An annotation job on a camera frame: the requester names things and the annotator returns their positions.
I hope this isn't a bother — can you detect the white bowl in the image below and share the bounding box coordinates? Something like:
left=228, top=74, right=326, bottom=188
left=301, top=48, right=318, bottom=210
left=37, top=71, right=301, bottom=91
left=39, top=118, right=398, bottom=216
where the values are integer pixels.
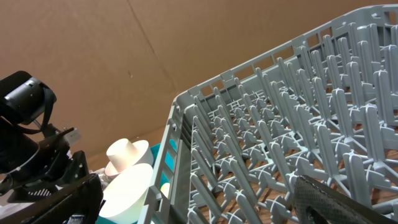
left=99, top=164, right=153, bottom=223

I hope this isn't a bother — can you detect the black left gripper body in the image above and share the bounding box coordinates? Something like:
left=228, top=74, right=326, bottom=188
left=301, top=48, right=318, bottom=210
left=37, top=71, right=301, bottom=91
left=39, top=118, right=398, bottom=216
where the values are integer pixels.
left=1, top=126, right=89, bottom=203

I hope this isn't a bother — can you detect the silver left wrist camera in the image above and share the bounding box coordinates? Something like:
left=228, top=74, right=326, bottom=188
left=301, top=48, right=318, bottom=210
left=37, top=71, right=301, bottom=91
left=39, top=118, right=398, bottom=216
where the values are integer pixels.
left=64, top=128, right=81, bottom=145

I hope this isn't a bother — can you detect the grey dish rack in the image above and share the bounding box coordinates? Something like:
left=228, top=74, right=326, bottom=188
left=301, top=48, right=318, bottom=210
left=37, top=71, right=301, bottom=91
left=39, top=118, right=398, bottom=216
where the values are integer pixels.
left=138, top=4, right=397, bottom=223

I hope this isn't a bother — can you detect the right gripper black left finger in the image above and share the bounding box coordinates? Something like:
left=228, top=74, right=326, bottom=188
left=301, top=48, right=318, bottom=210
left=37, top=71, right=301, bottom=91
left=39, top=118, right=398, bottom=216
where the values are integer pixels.
left=1, top=173, right=103, bottom=224

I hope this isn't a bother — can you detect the yellow plastic spoon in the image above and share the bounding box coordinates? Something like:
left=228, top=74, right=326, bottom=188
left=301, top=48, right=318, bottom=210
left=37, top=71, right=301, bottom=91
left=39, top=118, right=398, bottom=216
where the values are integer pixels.
left=160, top=182, right=170, bottom=198

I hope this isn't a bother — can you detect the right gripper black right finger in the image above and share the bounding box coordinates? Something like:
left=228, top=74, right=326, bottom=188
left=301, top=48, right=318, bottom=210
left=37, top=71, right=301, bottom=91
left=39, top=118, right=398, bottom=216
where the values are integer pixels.
left=293, top=175, right=397, bottom=224

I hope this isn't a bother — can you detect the teal serving tray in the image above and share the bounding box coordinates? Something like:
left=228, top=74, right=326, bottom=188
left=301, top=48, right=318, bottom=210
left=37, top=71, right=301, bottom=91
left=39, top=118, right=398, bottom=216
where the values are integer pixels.
left=95, top=139, right=177, bottom=224

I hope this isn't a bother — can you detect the white upturned cup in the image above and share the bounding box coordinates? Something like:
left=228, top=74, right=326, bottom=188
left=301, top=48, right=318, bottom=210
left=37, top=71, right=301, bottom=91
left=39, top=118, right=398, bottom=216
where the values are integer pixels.
left=106, top=138, right=139, bottom=169

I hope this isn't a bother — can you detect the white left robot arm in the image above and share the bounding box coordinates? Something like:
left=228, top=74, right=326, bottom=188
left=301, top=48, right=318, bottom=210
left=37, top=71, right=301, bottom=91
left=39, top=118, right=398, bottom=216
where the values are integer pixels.
left=1, top=70, right=89, bottom=203

